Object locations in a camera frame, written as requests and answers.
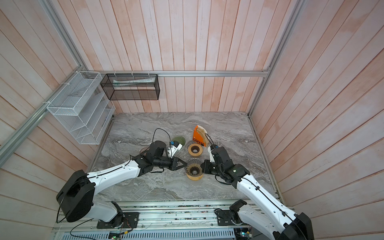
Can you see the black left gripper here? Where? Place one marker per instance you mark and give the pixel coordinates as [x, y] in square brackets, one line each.
[175, 163]

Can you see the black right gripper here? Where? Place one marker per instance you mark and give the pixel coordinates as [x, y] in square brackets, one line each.
[205, 166]

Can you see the clear glass dripper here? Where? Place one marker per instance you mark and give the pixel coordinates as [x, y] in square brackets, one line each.
[194, 166]

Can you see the wooden ring dripper stand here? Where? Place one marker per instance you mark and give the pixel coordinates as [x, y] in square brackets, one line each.
[194, 177]

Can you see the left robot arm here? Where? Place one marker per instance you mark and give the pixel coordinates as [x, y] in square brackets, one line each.
[76, 198]

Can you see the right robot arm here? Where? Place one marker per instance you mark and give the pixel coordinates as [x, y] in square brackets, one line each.
[274, 220]

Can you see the green glass dripper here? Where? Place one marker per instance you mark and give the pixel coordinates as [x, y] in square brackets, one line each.
[180, 139]

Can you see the orange coffee filter box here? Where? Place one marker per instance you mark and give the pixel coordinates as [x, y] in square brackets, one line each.
[197, 138]

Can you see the brown paper filter stack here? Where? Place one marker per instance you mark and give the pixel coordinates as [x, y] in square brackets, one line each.
[203, 133]

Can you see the orange glass pitcher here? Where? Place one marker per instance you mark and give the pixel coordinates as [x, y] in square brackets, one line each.
[143, 150]

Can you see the paper in black basket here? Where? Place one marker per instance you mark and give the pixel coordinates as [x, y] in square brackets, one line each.
[133, 82]

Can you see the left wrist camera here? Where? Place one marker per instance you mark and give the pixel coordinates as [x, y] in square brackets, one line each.
[173, 148]

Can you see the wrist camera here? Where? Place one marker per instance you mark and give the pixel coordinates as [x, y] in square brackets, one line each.
[173, 148]
[212, 151]

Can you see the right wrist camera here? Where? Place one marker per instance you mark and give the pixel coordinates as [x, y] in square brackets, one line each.
[212, 151]

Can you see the aluminium rail base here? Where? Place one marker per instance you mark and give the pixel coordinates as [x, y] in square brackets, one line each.
[166, 215]

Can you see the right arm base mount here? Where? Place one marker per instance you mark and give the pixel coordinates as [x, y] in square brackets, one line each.
[230, 217]

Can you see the perforated cable duct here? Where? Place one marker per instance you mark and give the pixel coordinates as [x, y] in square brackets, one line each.
[182, 234]

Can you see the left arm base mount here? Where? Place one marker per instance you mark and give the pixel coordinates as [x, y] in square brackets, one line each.
[122, 219]

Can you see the black wire mesh basket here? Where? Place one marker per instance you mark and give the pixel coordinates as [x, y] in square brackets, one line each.
[148, 93]

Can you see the white wire mesh shelf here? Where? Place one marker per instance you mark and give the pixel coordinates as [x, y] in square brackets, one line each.
[82, 109]

